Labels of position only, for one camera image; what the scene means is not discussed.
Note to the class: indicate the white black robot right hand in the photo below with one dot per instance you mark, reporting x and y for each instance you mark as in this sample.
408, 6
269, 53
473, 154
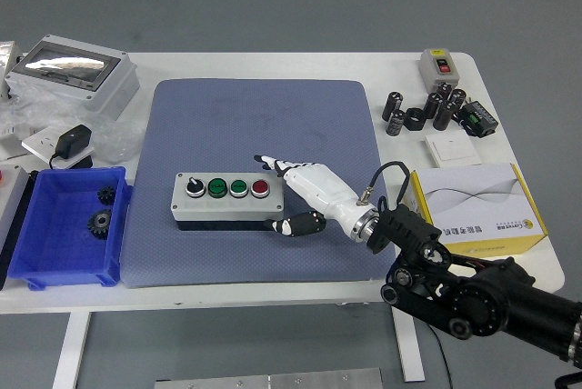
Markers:
318, 189

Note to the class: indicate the grey four-button control box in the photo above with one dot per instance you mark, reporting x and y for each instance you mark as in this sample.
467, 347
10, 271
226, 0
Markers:
227, 209

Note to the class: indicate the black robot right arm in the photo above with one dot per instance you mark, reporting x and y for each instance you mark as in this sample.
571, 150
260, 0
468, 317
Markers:
500, 302

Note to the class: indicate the grey box with red button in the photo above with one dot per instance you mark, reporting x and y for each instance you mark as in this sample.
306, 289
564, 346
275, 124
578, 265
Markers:
11, 198

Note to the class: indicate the grey-blue fabric mat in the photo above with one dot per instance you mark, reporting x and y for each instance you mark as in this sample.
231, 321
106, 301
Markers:
250, 125

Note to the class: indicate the black cylindrical capacitor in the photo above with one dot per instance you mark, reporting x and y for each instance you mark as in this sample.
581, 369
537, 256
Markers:
457, 99
392, 106
444, 115
396, 123
433, 105
444, 90

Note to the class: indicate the black hex nut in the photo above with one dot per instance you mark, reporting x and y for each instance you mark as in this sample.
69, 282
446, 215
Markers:
409, 120

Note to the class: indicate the white yellow cardboard box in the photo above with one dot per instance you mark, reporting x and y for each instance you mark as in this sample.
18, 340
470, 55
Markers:
477, 198

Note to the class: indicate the black module with green terminal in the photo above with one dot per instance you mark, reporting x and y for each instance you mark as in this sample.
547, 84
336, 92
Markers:
479, 117

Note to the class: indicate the white table leg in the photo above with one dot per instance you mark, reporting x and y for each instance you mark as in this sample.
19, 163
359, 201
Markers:
411, 357
70, 352

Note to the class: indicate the silver metal plate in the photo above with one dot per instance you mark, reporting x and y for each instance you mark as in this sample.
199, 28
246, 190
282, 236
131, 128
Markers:
273, 381

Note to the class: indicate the clear plastic bag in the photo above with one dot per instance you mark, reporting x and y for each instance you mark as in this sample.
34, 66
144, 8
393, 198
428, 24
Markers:
113, 139

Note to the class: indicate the small black gear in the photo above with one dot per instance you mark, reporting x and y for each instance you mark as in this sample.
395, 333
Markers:
106, 195

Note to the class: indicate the large black gear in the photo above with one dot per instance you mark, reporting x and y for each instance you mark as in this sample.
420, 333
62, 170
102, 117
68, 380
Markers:
100, 224

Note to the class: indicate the black power adapter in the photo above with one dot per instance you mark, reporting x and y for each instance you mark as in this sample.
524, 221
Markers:
73, 139

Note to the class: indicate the blue plastic bin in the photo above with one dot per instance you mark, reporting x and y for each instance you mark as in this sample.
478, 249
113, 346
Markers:
59, 207

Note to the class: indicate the silver white device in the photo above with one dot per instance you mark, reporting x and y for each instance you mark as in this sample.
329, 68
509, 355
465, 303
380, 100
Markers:
8, 59

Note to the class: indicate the white wall switch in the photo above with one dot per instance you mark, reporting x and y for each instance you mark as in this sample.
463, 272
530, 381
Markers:
454, 148

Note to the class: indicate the grey push-button switch box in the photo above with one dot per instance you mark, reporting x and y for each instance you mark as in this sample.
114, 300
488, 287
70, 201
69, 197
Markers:
436, 71

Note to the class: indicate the grey enclosure with clear window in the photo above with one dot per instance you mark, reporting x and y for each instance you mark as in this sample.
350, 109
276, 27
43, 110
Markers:
109, 93

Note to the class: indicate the white wall socket plate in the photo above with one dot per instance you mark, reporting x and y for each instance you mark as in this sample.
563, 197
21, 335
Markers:
38, 141

